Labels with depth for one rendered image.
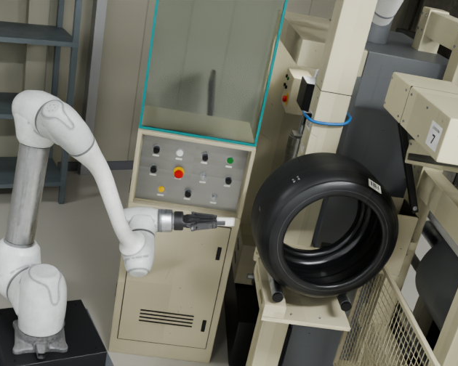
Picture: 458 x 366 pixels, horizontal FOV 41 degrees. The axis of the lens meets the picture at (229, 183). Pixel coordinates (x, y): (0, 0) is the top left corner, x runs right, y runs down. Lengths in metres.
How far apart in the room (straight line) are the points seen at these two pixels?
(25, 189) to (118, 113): 3.26
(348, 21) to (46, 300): 1.50
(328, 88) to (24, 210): 1.25
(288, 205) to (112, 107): 3.30
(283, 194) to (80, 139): 0.76
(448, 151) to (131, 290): 1.81
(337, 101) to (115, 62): 3.00
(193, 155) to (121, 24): 2.45
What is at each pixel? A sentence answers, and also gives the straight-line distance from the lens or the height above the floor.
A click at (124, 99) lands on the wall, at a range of 5.36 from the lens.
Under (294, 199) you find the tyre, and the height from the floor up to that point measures 1.33.
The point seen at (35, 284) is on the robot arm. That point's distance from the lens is 2.15.
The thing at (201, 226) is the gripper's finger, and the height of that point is 1.13.
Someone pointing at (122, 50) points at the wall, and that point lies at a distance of 5.23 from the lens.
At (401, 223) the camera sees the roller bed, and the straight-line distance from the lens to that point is 2.74.
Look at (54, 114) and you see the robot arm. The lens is 1.96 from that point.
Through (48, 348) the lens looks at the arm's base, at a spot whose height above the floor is 0.76.
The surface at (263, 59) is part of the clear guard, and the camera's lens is 2.76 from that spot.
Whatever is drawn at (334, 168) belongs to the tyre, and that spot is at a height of 1.45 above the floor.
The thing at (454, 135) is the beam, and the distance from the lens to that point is 2.02.
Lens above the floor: 2.20
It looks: 23 degrees down
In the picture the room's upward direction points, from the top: 12 degrees clockwise
